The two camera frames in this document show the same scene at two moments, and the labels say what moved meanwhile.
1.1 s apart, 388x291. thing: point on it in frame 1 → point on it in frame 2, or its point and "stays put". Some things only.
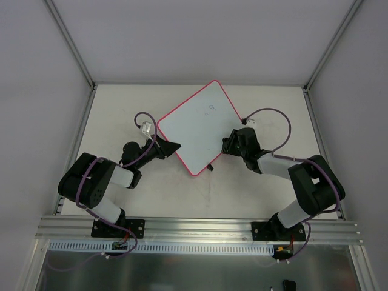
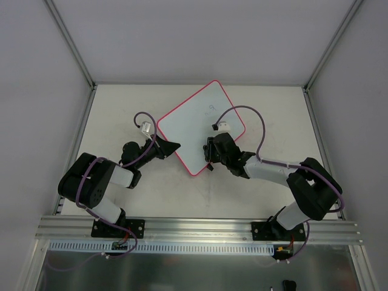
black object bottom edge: x=289 y=285 stays put
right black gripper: x=232 y=143 → x=210 y=150
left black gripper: x=162 y=147 stays put
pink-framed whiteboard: x=199 y=125 stays put
